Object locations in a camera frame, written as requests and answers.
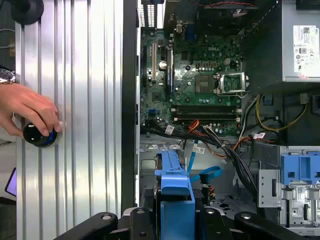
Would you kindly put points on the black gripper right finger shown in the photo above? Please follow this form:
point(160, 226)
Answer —
point(215, 225)

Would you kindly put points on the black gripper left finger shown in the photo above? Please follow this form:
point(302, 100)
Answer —
point(140, 225)

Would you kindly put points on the hard disk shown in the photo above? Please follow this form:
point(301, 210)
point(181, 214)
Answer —
point(175, 185)

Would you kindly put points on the metal disk bay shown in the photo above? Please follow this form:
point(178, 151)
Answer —
point(150, 160)

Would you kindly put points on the black RAM slot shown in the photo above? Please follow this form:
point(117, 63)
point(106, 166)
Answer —
point(205, 108)
point(205, 117)

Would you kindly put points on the blue-black expansion slot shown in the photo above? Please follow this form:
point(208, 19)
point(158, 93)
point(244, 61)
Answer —
point(170, 72)

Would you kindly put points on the beige expansion slot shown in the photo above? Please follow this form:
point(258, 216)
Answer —
point(153, 62)

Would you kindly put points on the person's hand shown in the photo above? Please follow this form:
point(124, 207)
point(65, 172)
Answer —
point(27, 105)

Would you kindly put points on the metal drive cage blue latch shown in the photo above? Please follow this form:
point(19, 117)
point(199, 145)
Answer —
point(300, 167)

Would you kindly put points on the black PC case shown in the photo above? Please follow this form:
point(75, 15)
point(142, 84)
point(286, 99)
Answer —
point(128, 100)

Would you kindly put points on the dark smartphone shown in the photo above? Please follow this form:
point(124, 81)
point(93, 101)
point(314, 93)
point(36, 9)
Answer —
point(12, 182)

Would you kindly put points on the CPU socket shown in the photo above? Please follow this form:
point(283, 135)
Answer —
point(205, 83)

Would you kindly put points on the metal socket cover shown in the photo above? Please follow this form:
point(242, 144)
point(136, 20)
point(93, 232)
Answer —
point(231, 74)

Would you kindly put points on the green Dell motherboard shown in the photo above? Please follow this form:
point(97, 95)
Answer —
point(190, 70)

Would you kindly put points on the silver coin cell battery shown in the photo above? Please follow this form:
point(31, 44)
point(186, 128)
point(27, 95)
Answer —
point(163, 65)

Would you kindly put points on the silver wristwatch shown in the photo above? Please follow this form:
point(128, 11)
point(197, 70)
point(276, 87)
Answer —
point(7, 76)

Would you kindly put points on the grey power supply unit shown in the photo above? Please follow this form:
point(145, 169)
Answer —
point(300, 37)

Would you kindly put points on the black round object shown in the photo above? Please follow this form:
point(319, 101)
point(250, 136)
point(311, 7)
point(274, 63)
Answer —
point(27, 11)

